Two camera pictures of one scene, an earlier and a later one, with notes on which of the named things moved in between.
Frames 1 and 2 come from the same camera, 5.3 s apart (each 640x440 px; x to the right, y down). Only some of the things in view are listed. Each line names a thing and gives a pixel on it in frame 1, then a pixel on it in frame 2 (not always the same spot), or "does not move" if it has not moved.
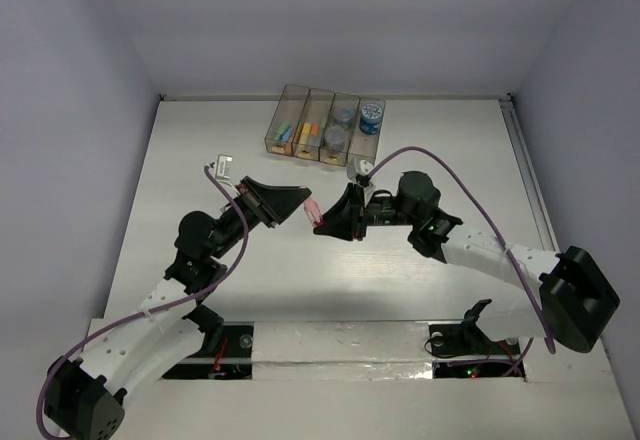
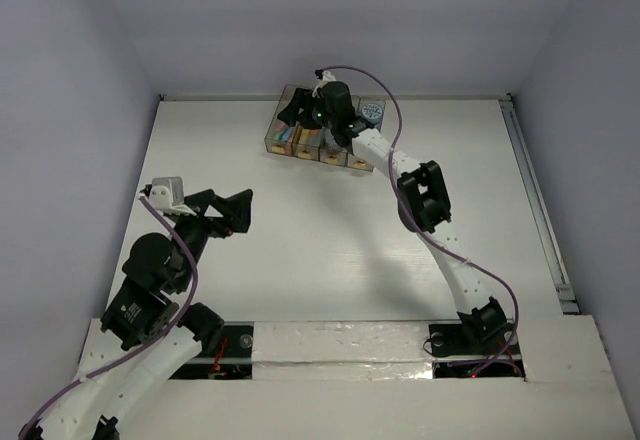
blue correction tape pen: [286, 135] does not move
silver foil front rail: [342, 351] does not move
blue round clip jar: [371, 116] does not move
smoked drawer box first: [286, 121] does not move
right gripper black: [347, 220] to [302, 99]
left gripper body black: [258, 203] to [211, 213]
